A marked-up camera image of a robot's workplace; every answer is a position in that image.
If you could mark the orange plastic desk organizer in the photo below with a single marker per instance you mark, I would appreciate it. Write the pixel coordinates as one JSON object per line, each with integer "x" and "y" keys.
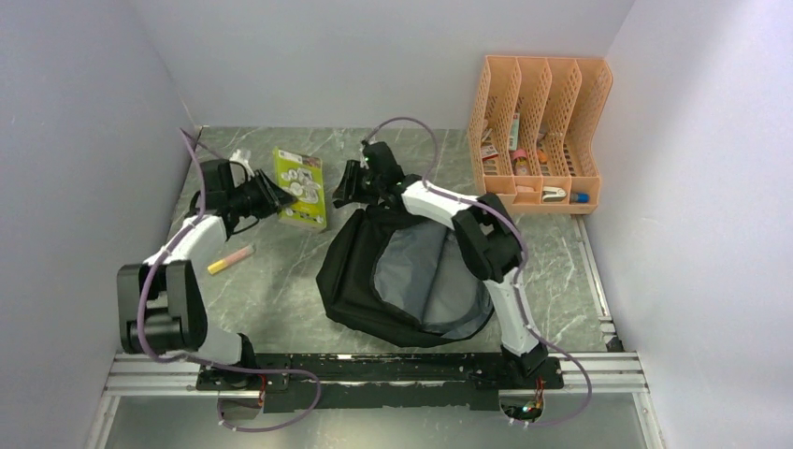
{"x": 560, "y": 100}

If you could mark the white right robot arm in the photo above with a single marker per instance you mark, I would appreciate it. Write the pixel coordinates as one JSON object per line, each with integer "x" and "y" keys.
{"x": 492, "y": 248}

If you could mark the black student backpack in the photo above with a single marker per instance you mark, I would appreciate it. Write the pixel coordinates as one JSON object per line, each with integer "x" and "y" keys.
{"x": 401, "y": 278}

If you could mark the pink yellow highlighter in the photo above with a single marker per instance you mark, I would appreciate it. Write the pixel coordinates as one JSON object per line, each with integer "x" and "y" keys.
{"x": 230, "y": 260}

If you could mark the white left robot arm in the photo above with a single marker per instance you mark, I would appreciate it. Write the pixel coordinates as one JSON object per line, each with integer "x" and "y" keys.
{"x": 161, "y": 309}

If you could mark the tall white green box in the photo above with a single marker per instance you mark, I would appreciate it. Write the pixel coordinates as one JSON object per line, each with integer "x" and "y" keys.
{"x": 514, "y": 132}

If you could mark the pink bottle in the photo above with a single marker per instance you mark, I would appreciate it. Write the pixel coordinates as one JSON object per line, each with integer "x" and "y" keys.
{"x": 520, "y": 163}

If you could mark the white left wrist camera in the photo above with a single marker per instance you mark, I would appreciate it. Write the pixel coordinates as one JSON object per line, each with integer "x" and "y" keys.
{"x": 242, "y": 157}

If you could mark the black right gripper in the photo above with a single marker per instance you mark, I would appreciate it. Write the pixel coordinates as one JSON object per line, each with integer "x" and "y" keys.
{"x": 349, "y": 189}

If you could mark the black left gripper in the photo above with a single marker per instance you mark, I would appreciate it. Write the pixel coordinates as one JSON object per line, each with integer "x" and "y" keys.
{"x": 273, "y": 197}

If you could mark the grey blue sharpener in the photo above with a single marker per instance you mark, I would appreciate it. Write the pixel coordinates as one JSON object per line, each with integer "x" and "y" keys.
{"x": 579, "y": 198}

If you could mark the white red staples box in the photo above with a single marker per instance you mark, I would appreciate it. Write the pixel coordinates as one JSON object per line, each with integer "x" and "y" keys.
{"x": 488, "y": 152}

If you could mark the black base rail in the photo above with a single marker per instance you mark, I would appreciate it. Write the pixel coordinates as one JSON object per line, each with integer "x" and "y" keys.
{"x": 472, "y": 380}

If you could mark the white stapler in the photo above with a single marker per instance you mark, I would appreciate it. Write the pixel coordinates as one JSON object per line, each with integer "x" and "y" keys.
{"x": 552, "y": 194}

